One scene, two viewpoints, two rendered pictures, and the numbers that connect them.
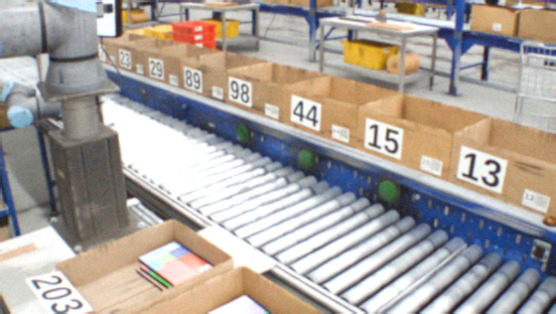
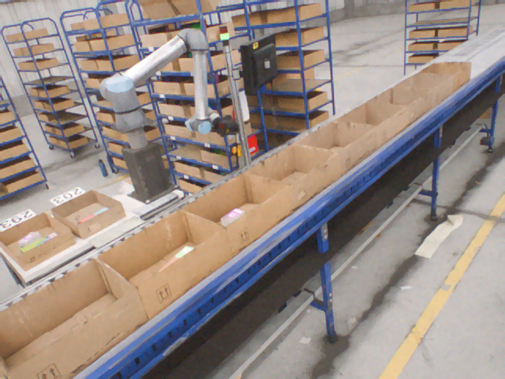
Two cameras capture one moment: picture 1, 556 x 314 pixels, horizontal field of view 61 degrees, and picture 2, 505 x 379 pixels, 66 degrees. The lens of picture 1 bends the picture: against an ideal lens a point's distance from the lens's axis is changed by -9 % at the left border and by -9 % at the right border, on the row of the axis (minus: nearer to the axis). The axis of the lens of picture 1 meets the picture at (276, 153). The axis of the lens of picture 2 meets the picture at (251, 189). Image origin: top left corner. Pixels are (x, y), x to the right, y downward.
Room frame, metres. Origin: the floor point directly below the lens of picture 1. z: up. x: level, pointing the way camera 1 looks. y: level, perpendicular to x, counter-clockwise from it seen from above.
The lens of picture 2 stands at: (2.09, -1.75, 1.81)
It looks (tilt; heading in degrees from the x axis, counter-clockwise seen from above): 27 degrees down; 91
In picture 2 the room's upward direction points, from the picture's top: 10 degrees counter-clockwise
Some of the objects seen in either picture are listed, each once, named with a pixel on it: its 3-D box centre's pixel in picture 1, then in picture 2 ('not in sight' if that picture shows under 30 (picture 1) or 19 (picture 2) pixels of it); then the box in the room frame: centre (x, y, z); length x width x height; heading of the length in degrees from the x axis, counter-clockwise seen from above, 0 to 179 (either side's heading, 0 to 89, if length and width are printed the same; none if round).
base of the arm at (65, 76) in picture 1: (74, 69); (129, 115); (1.41, 0.59, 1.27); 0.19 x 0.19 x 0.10
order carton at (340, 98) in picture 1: (342, 108); (239, 212); (2.00, -0.27, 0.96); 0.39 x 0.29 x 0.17; 42
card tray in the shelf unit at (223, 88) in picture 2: not in sight; (213, 84); (1.90, 1.51, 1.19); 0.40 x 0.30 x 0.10; 132
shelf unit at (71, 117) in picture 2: not in sight; (51, 90); (-0.75, 4.46, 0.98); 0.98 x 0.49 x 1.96; 132
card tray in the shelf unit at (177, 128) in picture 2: not in sight; (189, 125); (1.58, 1.85, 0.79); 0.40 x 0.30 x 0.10; 134
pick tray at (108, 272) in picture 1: (144, 277); (87, 212); (1.07, 0.34, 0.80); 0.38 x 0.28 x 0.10; 134
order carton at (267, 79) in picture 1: (277, 90); (293, 177); (2.29, 0.00, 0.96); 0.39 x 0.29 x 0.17; 42
